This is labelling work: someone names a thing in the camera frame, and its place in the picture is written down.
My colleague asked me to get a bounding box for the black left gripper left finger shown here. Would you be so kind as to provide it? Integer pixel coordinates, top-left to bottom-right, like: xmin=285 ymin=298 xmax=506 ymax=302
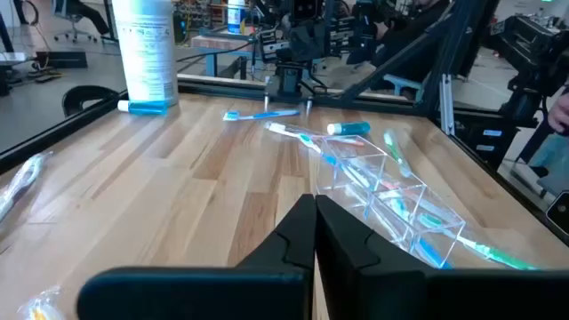
xmin=76 ymin=193 xmax=317 ymax=320

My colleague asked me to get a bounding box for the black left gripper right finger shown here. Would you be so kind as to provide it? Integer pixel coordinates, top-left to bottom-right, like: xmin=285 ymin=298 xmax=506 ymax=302
xmin=314 ymin=194 xmax=569 ymax=320

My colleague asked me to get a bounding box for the clear acrylic organizer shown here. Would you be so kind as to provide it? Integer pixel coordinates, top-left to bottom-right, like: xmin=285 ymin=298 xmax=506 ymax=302
xmin=309 ymin=134 xmax=467 ymax=271

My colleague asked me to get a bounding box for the small blue mouthwash bottle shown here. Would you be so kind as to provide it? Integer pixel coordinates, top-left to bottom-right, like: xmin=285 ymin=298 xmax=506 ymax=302
xmin=326 ymin=120 xmax=373 ymax=137
xmin=116 ymin=99 xmax=170 ymax=117

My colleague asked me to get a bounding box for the orange toothbrush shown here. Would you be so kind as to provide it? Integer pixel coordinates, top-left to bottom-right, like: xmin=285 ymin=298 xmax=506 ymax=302
xmin=333 ymin=135 xmax=404 ymax=190
xmin=16 ymin=284 xmax=67 ymax=320

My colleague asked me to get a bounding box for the blue white background canister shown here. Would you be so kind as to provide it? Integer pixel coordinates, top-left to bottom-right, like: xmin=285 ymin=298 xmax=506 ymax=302
xmin=226 ymin=0 xmax=247 ymax=36

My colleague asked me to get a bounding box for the blue-framed workbench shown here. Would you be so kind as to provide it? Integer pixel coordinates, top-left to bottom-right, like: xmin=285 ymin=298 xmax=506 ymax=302
xmin=190 ymin=27 xmax=268 ymax=77

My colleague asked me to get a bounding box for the person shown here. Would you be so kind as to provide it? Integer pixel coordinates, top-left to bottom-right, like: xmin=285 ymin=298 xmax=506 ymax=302
xmin=346 ymin=0 xmax=451 ymax=85

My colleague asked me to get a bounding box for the light blue stool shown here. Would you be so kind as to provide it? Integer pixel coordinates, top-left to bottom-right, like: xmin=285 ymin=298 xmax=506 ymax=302
xmin=382 ymin=73 xmax=424 ymax=101

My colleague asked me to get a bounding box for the white wipes canister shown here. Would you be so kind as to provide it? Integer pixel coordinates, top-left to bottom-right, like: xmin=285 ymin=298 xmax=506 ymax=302
xmin=110 ymin=0 xmax=180 ymax=108

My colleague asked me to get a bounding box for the black labelled control box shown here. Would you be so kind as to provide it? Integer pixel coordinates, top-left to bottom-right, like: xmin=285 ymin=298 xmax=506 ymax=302
xmin=461 ymin=116 xmax=520 ymax=168

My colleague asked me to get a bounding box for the black background robot rig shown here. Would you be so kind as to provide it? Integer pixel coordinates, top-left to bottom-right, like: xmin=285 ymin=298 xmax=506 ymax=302
xmin=488 ymin=12 xmax=569 ymax=130

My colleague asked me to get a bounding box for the office chair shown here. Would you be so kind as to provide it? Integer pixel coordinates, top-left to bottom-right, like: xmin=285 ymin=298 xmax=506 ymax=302
xmin=52 ymin=0 xmax=100 ymax=44

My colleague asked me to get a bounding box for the black power box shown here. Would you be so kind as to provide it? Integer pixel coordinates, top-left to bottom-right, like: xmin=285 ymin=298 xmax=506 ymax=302
xmin=35 ymin=50 xmax=89 ymax=70

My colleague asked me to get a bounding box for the person's hand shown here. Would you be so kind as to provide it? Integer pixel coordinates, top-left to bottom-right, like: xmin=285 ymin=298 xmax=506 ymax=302
xmin=547 ymin=87 xmax=569 ymax=137

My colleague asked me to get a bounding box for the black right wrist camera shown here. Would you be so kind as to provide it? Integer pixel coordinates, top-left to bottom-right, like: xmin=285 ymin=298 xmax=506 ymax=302
xmin=291 ymin=0 xmax=322 ymax=20

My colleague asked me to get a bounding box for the silver aluminium bracket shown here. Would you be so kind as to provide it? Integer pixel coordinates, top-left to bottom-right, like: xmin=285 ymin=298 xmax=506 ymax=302
xmin=438 ymin=73 xmax=456 ymax=136

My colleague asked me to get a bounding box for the black table handle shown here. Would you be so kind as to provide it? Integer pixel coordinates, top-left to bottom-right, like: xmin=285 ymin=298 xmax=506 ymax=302
xmin=60 ymin=84 xmax=120 ymax=118

